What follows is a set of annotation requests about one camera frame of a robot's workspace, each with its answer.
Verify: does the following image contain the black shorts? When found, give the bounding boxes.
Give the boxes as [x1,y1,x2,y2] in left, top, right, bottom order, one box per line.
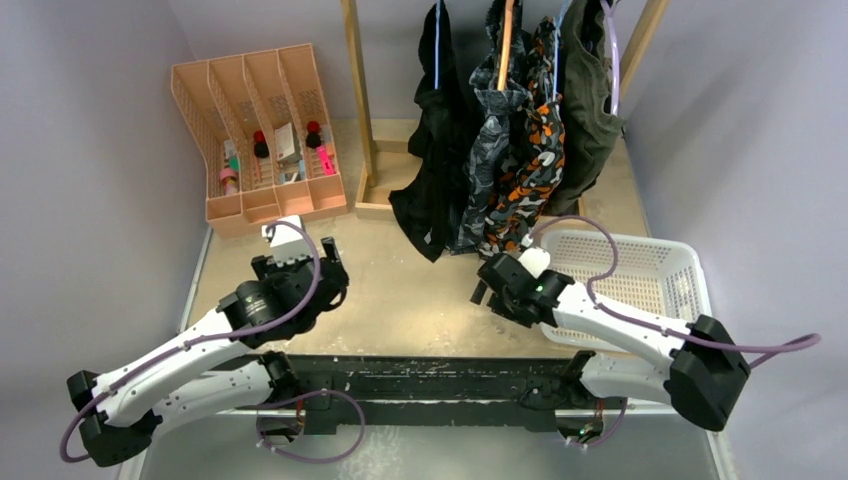
[389,2,469,262]

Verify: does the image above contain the grey leaf pattern shorts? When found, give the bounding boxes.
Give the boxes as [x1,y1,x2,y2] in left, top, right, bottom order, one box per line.
[453,1,530,254]

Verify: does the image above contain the orange hanger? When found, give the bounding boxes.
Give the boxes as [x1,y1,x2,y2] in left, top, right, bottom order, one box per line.
[496,0,515,91]

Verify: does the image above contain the light blue hanger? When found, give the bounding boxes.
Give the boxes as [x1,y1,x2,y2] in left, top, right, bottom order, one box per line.
[433,0,443,90]

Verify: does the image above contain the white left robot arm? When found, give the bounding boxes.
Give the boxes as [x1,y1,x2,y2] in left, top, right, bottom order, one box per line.
[60,237,350,467]

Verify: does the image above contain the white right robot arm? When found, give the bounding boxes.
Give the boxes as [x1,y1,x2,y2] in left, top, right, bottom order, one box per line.
[472,253,751,431]

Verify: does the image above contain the orange camouflage shorts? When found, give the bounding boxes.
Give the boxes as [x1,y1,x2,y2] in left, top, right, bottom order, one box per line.
[478,17,565,257]

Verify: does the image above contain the dark olive green shorts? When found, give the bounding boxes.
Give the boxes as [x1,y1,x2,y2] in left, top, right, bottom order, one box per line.
[545,1,623,215]

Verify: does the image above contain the purple hanger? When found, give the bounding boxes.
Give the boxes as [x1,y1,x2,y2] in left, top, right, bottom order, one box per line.
[600,0,621,116]

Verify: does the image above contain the wooden clothes rack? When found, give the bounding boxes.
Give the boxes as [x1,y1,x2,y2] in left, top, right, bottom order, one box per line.
[341,0,669,221]

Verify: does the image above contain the pink marker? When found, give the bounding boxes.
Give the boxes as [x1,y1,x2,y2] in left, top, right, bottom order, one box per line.
[315,145,335,176]

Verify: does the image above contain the red black item right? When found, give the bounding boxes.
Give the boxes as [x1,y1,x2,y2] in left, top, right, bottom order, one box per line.
[305,121,323,149]

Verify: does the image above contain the red black item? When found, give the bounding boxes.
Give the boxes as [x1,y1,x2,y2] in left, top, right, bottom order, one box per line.
[305,121,323,149]
[253,130,270,159]

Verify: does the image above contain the white box in organizer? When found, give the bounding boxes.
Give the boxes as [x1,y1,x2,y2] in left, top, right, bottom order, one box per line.
[274,123,302,164]

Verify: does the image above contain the orange plastic file organizer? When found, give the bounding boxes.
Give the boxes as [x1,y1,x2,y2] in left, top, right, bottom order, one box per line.
[171,44,349,238]

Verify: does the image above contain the pink tape roll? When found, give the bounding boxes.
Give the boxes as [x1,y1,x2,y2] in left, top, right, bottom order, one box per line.
[219,167,238,188]

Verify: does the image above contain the red black item left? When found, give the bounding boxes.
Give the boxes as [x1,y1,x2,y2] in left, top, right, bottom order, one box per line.
[253,130,270,159]

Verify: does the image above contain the white plastic laundry basket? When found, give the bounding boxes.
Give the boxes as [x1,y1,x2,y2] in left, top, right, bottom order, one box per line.
[535,229,713,322]

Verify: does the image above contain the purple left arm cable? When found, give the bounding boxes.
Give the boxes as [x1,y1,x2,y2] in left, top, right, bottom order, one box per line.
[59,221,323,464]

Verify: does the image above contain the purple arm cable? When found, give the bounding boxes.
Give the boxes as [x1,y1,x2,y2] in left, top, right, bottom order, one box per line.
[521,215,822,370]
[59,221,323,464]

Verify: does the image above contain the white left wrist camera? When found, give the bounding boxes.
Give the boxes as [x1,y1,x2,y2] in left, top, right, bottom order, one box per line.
[261,215,314,267]

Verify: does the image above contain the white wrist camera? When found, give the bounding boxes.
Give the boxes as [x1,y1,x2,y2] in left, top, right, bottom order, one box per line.
[261,215,314,267]
[518,246,551,279]

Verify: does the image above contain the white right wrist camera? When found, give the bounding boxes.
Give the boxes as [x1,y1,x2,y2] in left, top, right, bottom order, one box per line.
[518,246,551,279]

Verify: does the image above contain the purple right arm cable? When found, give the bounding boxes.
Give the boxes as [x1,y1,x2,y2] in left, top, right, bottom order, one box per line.
[521,215,822,370]

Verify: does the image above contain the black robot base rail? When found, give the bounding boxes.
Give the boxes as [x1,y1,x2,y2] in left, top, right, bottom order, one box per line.
[252,353,622,437]

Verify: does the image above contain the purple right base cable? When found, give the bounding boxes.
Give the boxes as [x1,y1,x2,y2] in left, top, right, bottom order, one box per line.
[564,398,629,451]

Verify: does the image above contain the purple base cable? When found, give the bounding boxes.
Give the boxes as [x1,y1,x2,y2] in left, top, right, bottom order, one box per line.
[254,388,367,465]
[564,398,629,451]

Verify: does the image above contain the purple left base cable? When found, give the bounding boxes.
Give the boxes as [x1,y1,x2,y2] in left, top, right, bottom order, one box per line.
[254,388,367,465]

